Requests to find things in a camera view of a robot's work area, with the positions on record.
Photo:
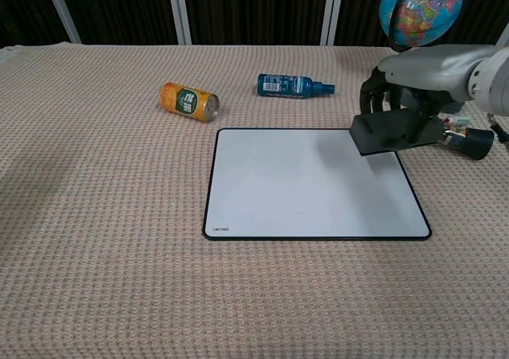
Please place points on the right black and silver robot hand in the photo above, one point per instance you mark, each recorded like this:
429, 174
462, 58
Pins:
433, 70

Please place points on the dark grey board eraser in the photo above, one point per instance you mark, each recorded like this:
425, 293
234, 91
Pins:
374, 136

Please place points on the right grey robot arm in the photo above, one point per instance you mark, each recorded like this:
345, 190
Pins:
495, 82

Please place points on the green marker pen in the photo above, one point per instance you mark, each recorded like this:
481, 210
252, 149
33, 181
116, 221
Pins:
457, 118

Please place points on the small globe on black stand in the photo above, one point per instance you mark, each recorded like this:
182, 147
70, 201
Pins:
425, 8

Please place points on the small glass bottle black cap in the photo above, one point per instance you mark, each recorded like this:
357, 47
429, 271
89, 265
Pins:
479, 142

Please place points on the blue spray bottle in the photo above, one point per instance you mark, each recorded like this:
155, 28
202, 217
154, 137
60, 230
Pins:
286, 85

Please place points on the white erasable writing board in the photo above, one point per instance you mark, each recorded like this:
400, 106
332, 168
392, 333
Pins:
298, 192

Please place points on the orange drink can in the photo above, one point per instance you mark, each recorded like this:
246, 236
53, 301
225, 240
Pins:
187, 101

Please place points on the beige waffle-weave tablecloth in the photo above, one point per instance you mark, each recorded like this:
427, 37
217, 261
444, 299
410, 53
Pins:
99, 215

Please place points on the silver partition post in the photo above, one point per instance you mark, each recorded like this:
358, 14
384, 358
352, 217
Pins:
332, 12
63, 12
504, 40
179, 12

